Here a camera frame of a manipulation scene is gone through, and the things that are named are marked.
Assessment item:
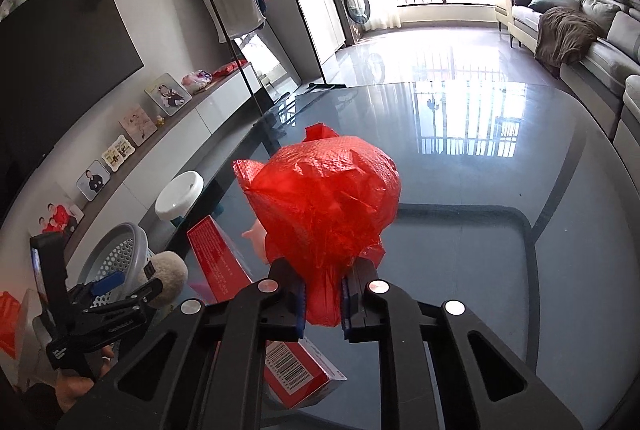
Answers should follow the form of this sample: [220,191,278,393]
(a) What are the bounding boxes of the red plastic bag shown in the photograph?
[232,123,401,327]

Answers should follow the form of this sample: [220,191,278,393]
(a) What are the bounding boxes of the red cardboard box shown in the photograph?
[186,216,347,408]

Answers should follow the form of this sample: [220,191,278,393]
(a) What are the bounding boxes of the grey perforated trash basket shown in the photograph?
[78,223,152,307]

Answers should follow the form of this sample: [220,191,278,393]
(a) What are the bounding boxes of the left hand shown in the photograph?
[55,346,116,413]

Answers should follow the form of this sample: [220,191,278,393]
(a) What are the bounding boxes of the fuzzy beige microphone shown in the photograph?
[139,251,189,309]

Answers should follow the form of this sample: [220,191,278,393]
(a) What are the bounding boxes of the long white TV cabinet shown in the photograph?
[64,64,264,265]

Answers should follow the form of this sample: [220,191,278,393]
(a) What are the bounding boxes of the family photo red shirts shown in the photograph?
[27,184,84,238]

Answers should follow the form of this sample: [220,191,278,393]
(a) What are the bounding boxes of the white stool with teal legs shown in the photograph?
[154,171,204,225]

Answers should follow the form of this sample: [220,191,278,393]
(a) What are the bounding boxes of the framed portrait man in black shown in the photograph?
[76,160,111,201]

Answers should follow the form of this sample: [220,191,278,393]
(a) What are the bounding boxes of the beige baby photo panel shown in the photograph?
[119,104,157,147]

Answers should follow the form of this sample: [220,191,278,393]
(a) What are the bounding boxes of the pink plastic bag on cabinet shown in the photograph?
[181,70,214,96]

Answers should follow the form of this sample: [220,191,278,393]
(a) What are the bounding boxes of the red packet on cabinet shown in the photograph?
[212,59,247,81]

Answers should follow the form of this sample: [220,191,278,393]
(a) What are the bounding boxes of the front loading washing machine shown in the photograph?
[344,0,371,26]

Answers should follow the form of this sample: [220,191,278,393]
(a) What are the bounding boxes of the grey hanging towel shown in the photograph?
[213,0,266,43]

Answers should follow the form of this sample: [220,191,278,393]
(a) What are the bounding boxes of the brown blanket on sofa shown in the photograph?
[535,7,603,69]

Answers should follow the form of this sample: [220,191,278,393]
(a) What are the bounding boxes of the grey sofa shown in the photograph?
[496,0,639,177]

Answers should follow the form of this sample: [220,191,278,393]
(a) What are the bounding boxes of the black clothes drying rack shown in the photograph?
[203,0,346,93]

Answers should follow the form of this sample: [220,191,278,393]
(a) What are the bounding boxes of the scalloped white photo frame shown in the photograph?
[101,135,136,173]

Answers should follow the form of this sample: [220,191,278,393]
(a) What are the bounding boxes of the child photo white frame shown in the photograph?
[145,73,192,117]

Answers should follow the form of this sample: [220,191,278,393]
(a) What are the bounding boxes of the black wall television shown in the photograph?
[1,0,143,214]

